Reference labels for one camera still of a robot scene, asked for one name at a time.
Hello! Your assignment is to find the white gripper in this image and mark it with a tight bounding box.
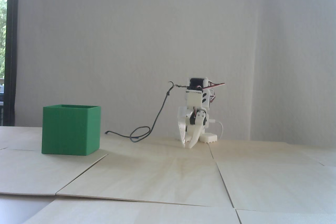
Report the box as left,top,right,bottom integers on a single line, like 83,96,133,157
177,106,209,149

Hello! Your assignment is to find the green box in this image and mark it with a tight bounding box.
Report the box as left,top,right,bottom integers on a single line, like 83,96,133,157
41,105,101,156

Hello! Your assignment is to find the white power cable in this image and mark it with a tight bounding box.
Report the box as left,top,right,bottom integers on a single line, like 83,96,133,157
209,119,224,140

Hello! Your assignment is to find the black wrist camera board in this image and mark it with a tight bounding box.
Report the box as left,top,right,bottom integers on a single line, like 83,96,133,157
181,85,204,93

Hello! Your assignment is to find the black camera cable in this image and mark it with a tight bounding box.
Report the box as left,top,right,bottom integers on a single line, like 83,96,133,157
105,81,185,143

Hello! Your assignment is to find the red white black servo wire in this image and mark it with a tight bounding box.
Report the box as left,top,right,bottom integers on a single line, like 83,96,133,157
202,82,226,104

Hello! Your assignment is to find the dark window frame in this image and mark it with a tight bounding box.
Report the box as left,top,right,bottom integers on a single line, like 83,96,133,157
3,0,20,127

